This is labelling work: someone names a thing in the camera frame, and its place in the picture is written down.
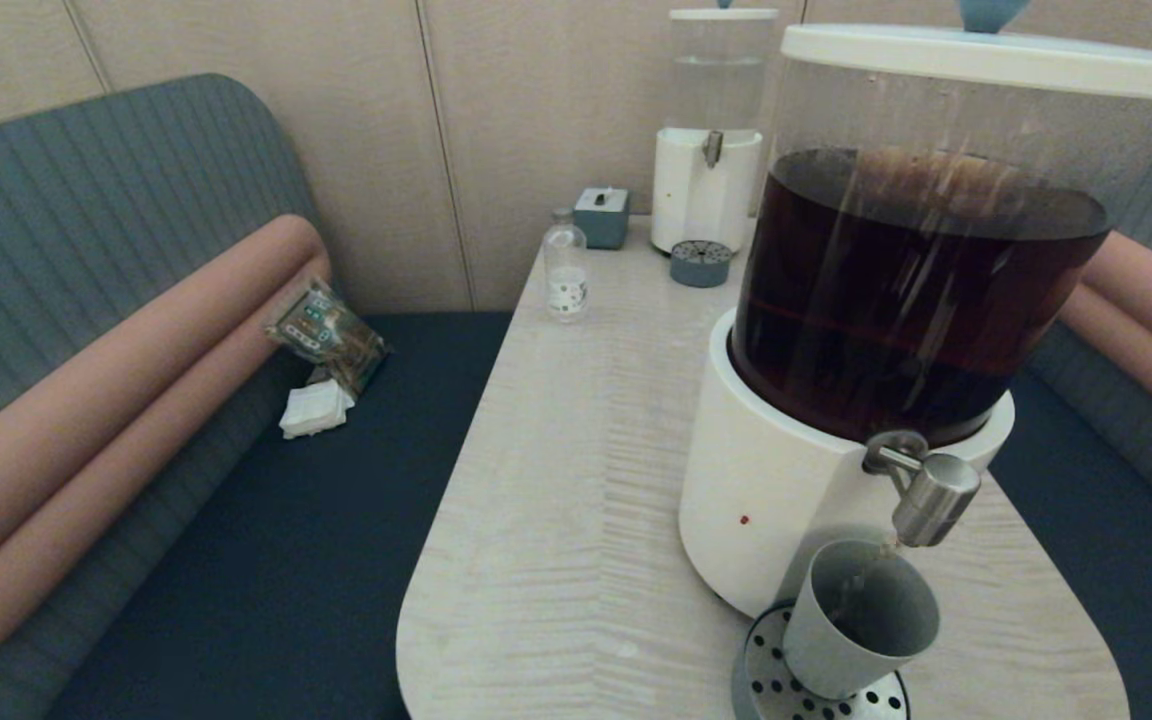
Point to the white folded napkins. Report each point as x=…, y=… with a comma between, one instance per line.
x=316, y=410

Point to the small white dispenser lid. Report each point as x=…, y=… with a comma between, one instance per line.
x=724, y=14

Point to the small metal dispenser tap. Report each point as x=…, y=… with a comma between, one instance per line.
x=712, y=148

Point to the wide white lid blue knob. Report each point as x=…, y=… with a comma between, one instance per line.
x=986, y=58

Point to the large dispenser with dark tea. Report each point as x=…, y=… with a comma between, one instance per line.
x=786, y=480

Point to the teal upholstered bench sofa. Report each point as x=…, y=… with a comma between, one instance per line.
x=1116, y=560
x=56, y=220

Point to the large perforated metal drip tray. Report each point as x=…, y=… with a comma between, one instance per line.
x=766, y=680

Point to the green snack package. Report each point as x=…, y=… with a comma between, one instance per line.
x=326, y=335

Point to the small grey box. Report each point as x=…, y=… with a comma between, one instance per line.
x=600, y=220

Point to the small white water dispenser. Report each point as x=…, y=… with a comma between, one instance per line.
x=696, y=200

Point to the clear plastic bottle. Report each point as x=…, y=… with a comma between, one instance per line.
x=566, y=280

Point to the small grey drip tray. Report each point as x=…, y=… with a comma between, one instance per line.
x=700, y=268

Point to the grey plastic cup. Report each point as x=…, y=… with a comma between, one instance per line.
x=856, y=620

